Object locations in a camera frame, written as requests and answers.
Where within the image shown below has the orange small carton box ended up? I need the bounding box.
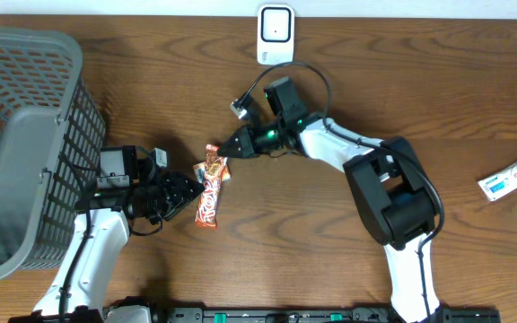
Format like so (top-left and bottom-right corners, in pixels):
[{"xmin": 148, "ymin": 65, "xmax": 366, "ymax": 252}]
[{"xmin": 193, "ymin": 162, "xmax": 232, "ymax": 184}]

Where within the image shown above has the red Top chocolate bar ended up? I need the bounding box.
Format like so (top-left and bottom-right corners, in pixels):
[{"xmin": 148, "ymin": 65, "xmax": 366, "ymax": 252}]
[{"xmin": 195, "ymin": 144, "xmax": 228, "ymax": 228}]

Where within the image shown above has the white Panadol box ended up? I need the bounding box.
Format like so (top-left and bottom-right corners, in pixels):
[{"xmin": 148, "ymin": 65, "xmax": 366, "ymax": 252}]
[{"xmin": 478, "ymin": 161, "xmax": 517, "ymax": 202}]

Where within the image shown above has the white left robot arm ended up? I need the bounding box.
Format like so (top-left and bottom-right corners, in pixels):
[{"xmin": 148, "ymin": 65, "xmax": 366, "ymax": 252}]
[{"xmin": 18, "ymin": 145, "xmax": 205, "ymax": 323}]

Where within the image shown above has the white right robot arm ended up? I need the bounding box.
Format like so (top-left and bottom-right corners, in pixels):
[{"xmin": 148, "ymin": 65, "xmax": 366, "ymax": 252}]
[{"xmin": 218, "ymin": 77, "xmax": 444, "ymax": 322}]

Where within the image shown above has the white barcode scanner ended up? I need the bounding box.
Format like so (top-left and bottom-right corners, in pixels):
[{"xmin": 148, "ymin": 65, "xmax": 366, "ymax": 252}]
[{"xmin": 257, "ymin": 4, "xmax": 295, "ymax": 65}]

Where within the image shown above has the grey plastic basket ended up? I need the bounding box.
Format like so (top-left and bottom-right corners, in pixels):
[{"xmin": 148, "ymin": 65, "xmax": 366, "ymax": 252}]
[{"xmin": 0, "ymin": 27, "xmax": 107, "ymax": 280}]

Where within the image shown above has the black right camera cable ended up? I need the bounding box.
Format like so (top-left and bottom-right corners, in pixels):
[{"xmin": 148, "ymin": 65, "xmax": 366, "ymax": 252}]
[{"xmin": 238, "ymin": 61, "xmax": 446, "ymax": 315}]

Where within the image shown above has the black camera cable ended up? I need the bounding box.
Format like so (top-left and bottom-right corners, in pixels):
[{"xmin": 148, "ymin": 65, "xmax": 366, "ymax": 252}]
[
  {"xmin": 238, "ymin": 61, "xmax": 446, "ymax": 315},
  {"xmin": 56, "ymin": 161, "xmax": 165, "ymax": 323}
]

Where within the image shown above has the black left camera cable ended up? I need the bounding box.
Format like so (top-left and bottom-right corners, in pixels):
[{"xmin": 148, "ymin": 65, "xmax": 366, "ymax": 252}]
[{"xmin": 56, "ymin": 161, "xmax": 165, "ymax": 323}]

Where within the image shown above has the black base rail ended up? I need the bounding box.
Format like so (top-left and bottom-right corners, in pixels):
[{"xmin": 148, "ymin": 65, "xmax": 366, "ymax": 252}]
[{"xmin": 101, "ymin": 295, "xmax": 502, "ymax": 323}]

